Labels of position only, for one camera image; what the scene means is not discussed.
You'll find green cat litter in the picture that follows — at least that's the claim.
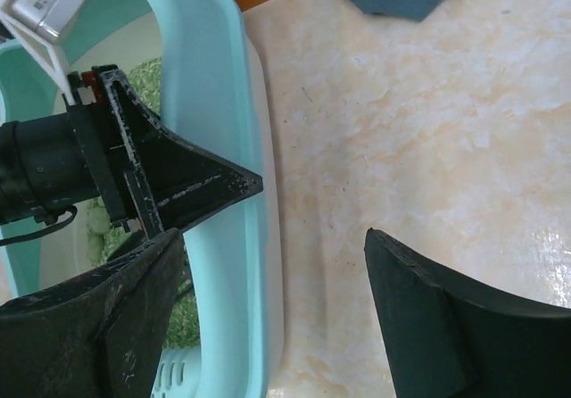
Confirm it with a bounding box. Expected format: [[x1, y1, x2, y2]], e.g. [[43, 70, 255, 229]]
[[86, 57, 200, 348]]

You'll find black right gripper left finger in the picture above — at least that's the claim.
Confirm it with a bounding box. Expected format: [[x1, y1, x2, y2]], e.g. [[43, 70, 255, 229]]
[[1, 229, 185, 397]]

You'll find teal plastic litter box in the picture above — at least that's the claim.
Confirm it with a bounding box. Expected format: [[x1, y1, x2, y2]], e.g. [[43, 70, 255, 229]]
[[1, 0, 283, 397]]

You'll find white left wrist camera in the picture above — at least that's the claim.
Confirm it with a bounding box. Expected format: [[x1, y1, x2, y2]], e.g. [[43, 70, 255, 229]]
[[1, 0, 89, 105]]

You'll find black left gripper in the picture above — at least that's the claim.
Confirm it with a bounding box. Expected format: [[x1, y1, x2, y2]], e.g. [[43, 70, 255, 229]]
[[1, 64, 263, 239]]

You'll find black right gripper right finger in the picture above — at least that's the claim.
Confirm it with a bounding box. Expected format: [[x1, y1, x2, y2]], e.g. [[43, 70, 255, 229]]
[[364, 228, 570, 397]]

